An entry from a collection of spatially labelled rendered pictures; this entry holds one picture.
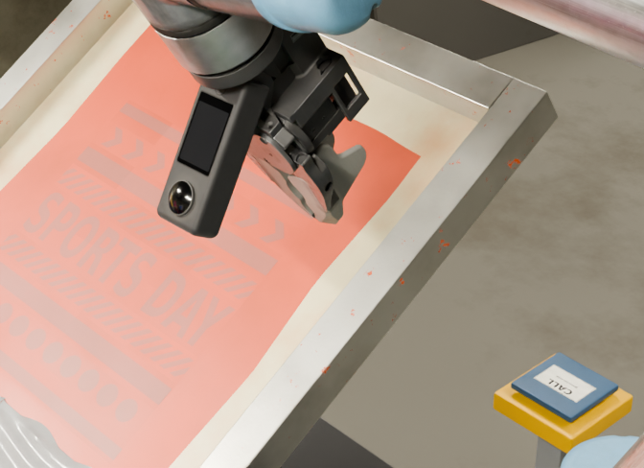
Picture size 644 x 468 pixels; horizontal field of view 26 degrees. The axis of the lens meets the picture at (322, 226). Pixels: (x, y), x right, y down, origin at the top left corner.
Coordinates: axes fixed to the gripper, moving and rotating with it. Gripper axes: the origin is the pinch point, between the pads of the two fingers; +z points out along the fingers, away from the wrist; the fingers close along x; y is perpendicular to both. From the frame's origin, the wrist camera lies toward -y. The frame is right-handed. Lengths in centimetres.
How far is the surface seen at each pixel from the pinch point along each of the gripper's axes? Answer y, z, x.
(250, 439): -16.3, 10.1, -0.7
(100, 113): 2.1, 13.7, 44.1
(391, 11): 146, 242, 236
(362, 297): -1.4, 10.1, -0.5
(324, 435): -6, 64, 30
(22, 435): -28.0, 13.3, 22.0
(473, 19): 169, 269, 229
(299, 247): 0.5, 13.6, 11.2
